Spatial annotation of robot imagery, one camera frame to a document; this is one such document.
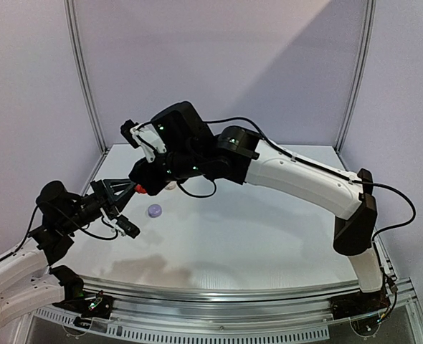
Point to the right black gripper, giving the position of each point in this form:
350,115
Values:
140,177

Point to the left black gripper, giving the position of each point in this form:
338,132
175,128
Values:
101,192

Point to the red charging case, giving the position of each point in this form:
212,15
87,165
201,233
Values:
139,189

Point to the purple charging case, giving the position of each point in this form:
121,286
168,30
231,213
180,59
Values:
154,211

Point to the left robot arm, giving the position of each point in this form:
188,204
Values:
30,277

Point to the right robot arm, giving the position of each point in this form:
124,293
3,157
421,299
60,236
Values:
179,145

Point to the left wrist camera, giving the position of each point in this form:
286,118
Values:
122,225

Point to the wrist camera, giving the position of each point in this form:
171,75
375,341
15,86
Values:
122,225
140,135

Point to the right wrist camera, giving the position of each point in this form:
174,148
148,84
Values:
140,135

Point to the aluminium front rail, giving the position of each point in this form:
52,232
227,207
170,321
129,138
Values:
143,314

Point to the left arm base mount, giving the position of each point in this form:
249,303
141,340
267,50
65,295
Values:
89,305

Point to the left aluminium corner post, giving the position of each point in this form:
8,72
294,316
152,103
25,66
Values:
83,76

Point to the aluminium corner post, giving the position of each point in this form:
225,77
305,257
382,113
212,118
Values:
358,72
83,76

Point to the right aluminium corner post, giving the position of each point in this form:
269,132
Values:
358,72

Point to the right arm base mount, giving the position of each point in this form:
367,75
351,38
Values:
358,303

